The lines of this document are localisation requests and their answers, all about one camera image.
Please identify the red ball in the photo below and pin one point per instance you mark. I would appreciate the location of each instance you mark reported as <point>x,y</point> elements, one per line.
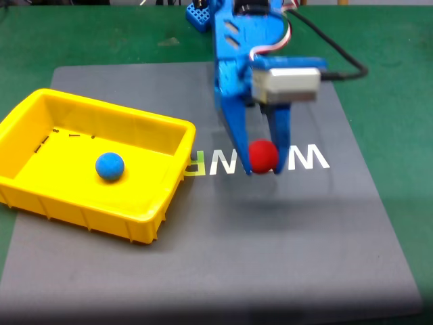
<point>264,157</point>

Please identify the blue ball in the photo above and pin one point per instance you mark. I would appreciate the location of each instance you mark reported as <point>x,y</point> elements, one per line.
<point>110,166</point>

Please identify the yellow plastic bin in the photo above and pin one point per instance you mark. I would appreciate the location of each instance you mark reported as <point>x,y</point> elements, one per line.
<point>67,196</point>

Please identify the grey foam mat with letters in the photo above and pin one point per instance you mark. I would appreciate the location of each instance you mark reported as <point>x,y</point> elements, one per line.
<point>236,243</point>

